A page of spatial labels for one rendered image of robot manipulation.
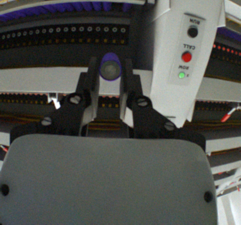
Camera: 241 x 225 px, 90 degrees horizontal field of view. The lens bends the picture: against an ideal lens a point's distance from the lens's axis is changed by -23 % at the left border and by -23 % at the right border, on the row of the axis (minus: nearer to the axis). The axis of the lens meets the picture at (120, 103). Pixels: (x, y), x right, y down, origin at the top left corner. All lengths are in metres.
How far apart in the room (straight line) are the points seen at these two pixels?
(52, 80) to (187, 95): 0.25
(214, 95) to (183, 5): 0.20
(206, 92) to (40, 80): 0.32
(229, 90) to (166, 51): 0.19
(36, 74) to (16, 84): 0.05
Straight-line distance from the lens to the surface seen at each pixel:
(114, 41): 0.39
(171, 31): 0.24
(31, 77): 0.30
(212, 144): 0.52
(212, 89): 0.34
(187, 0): 0.25
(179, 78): 0.27
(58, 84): 0.28
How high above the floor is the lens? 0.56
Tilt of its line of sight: 38 degrees up
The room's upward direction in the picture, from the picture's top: 174 degrees counter-clockwise
